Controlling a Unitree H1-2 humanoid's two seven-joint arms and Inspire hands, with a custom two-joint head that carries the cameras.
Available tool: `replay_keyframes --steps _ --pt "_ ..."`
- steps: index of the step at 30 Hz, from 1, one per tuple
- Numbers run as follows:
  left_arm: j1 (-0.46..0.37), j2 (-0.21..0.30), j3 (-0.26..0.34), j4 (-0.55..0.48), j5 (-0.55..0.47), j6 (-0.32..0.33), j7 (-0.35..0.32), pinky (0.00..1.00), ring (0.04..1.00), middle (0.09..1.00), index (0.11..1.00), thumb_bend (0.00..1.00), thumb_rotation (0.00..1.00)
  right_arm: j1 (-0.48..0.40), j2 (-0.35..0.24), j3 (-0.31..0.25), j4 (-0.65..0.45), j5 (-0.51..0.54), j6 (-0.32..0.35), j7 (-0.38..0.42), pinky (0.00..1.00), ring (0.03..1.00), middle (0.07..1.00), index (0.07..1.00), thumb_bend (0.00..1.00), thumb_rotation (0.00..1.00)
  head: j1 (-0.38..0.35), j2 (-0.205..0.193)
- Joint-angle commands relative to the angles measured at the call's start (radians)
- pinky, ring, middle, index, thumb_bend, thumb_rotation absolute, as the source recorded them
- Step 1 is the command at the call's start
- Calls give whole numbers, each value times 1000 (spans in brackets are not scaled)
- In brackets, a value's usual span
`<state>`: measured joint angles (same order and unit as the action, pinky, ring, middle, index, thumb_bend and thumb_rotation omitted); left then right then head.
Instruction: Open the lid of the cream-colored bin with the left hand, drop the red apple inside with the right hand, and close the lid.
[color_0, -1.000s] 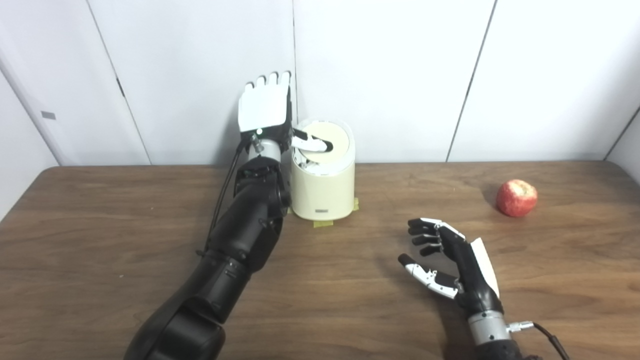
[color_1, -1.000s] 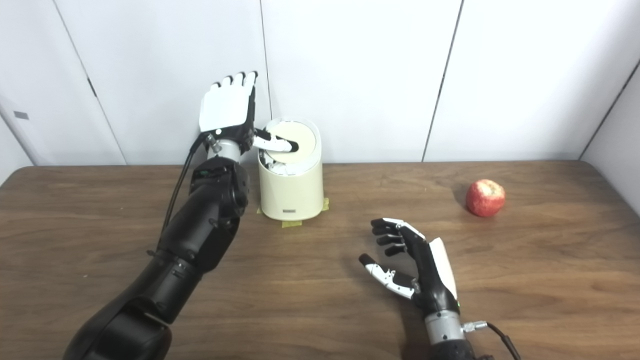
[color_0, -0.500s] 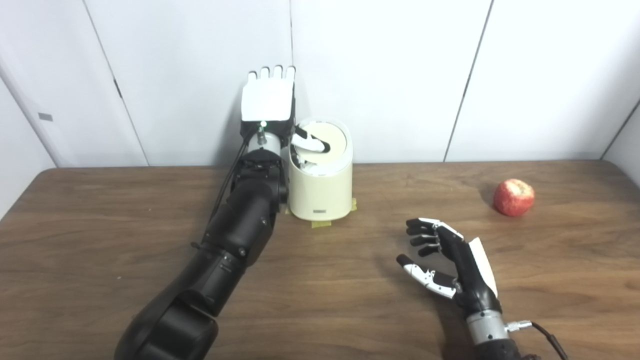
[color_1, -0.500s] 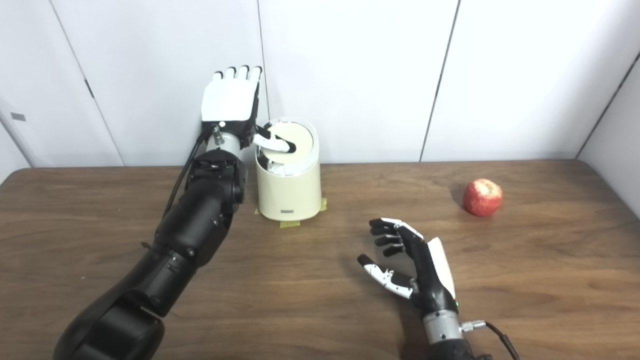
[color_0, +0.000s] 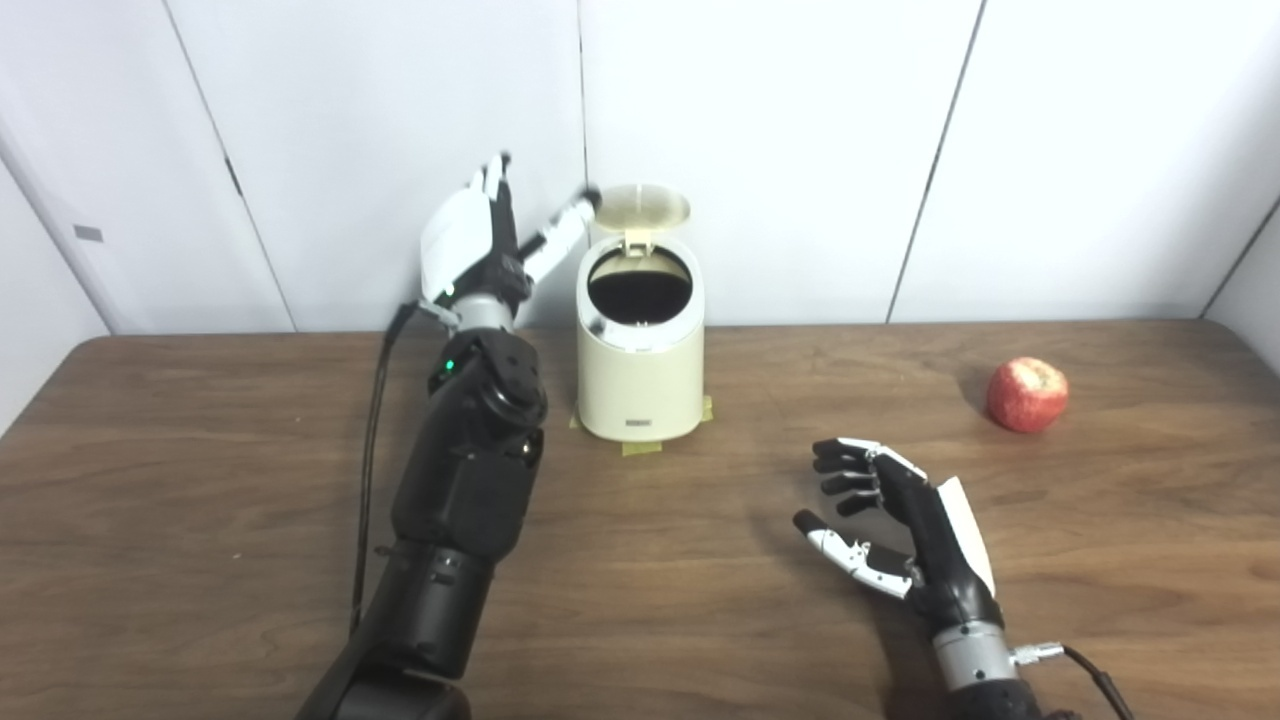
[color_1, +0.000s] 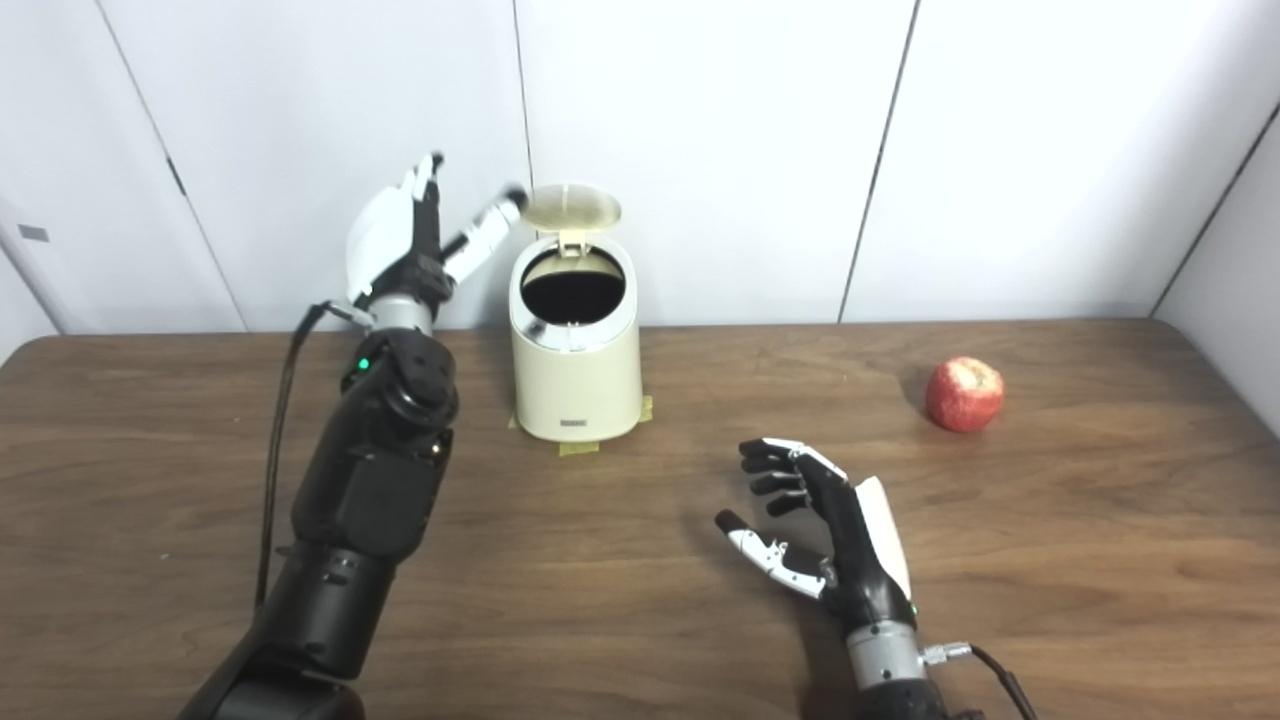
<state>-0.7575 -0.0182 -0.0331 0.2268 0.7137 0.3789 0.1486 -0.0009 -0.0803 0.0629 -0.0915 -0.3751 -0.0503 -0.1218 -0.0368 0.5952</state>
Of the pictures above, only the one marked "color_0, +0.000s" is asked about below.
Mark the red apple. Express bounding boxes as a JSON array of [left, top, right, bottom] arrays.
[[986, 357, 1069, 434]]

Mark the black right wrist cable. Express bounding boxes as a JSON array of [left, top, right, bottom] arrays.
[[1010, 643, 1137, 720]]

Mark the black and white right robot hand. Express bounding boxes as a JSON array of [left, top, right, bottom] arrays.
[[793, 437, 1004, 634]]

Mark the cream-colored bin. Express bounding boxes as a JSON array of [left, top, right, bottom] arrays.
[[576, 235, 705, 442]]

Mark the cream round bin lid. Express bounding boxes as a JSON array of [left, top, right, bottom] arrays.
[[590, 183, 692, 257]]

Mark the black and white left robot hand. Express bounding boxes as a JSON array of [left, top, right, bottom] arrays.
[[418, 152, 602, 307]]

